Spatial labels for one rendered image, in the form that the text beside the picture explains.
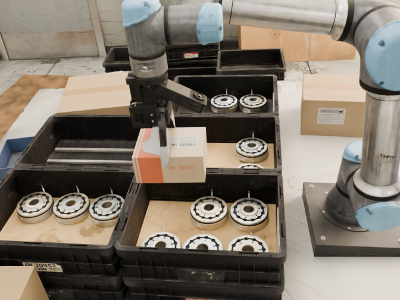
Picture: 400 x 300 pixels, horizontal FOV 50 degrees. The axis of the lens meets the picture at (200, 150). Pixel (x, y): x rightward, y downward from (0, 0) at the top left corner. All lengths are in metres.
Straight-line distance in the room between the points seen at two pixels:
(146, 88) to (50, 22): 3.63
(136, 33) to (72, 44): 3.69
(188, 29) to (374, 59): 0.35
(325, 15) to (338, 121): 0.81
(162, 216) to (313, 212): 0.46
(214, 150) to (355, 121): 0.59
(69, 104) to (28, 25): 2.94
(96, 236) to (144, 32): 0.61
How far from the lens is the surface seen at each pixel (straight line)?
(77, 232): 1.26
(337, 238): 1.30
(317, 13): 0.99
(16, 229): 1.34
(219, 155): 1.44
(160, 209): 1.26
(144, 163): 0.98
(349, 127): 1.76
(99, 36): 4.40
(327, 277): 1.27
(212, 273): 1.06
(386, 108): 0.97
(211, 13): 0.84
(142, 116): 0.95
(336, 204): 1.33
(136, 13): 0.84
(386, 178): 1.09
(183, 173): 0.99
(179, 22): 0.84
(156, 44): 0.87
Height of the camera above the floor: 1.69
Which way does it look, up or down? 36 degrees down
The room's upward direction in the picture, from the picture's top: 5 degrees counter-clockwise
